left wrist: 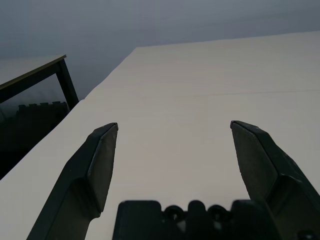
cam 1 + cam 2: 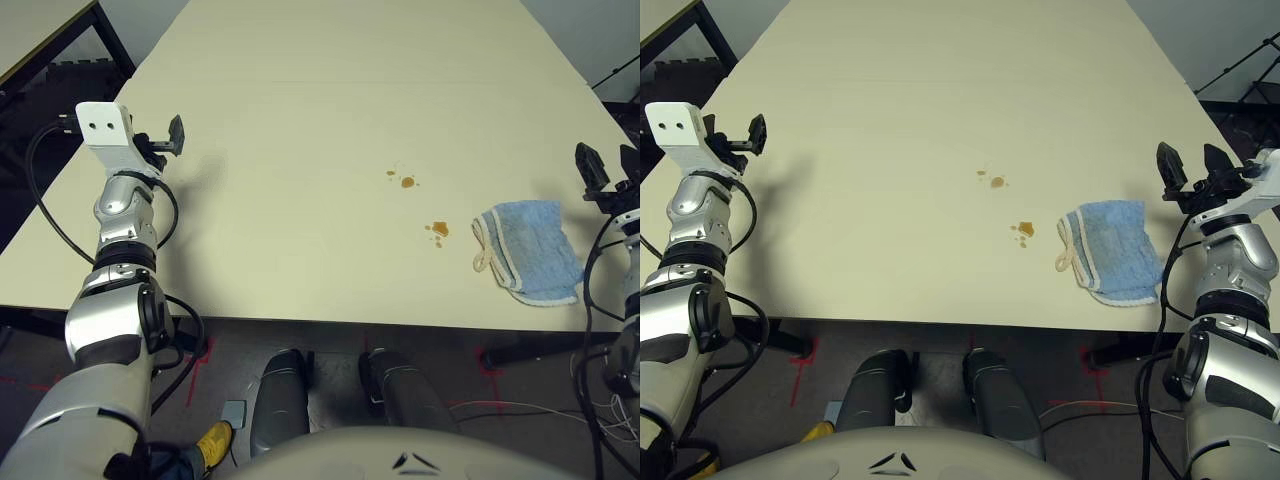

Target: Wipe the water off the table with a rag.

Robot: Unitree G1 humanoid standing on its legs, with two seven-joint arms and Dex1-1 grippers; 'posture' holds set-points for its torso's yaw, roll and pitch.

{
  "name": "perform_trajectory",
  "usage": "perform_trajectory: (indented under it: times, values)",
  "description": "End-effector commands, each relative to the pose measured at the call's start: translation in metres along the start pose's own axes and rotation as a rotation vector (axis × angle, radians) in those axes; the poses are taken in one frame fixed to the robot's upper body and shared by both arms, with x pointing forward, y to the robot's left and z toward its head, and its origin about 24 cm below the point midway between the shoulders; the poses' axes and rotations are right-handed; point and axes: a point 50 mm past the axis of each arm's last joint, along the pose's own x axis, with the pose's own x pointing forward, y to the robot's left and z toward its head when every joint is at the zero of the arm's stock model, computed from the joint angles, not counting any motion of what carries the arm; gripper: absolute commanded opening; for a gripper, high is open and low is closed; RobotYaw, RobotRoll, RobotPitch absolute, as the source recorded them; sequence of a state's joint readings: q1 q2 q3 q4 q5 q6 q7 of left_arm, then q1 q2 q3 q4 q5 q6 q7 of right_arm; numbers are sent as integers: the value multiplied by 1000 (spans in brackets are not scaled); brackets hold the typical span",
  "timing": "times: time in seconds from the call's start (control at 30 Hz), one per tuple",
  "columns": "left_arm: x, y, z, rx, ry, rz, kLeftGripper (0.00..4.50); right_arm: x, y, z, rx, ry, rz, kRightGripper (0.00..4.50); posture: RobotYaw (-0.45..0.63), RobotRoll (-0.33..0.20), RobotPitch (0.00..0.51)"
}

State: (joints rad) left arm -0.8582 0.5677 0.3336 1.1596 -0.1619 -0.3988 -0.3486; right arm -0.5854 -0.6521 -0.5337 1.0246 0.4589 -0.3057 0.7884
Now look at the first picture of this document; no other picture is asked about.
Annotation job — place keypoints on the beige side table black frame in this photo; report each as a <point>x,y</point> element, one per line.
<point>20,70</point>

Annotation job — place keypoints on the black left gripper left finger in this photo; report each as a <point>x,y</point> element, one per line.
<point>82,175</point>

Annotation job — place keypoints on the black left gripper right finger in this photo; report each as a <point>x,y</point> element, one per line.
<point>270,170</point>

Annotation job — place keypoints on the black foam puzzle mat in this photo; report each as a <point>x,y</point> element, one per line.
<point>42,115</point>

